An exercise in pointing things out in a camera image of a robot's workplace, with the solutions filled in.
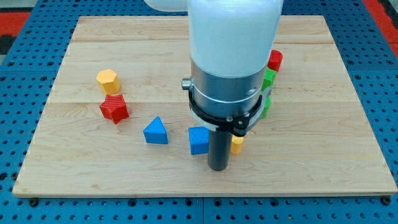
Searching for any red star block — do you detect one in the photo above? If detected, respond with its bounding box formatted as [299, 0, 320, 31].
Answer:
[99, 95, 129, 124]

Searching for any yellow hexagon block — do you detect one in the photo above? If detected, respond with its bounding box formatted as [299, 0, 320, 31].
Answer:
[96, 69, 121, 95]

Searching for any green block lower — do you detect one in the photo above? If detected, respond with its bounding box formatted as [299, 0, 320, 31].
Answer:
[260, 96, 272, 119]

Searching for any yellow cylinder block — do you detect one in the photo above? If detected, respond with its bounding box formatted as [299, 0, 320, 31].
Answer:
[230, 135, 244, 154]

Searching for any wooden board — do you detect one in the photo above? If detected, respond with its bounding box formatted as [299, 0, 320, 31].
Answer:
[12, 15, 398, 198]

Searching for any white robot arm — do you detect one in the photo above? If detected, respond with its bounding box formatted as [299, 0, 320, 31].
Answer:
[144, 0, 283, 171]

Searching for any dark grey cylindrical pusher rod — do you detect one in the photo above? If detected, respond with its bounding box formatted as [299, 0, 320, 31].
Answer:
[208, 131, 233, 171]

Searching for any blue cube block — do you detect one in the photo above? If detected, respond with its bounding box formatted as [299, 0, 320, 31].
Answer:
[188, 126, 209, 155]

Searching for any green block upper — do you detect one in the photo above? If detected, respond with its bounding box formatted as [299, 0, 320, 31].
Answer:
[262, 68, 277, 91]

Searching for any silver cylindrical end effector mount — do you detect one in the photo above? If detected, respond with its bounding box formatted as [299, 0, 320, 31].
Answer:
[182, 62, 272, 137]

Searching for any red cylinder block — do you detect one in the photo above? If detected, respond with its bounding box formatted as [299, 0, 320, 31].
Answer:
[267, 50, 284, 72]

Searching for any blue triangle block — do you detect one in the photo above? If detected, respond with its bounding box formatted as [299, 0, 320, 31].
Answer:
[143, 116, 169, 144]

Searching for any green block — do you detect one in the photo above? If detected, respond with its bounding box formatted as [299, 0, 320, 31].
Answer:
[260, 96, 272, 119]
[262, 68, 277, 91]

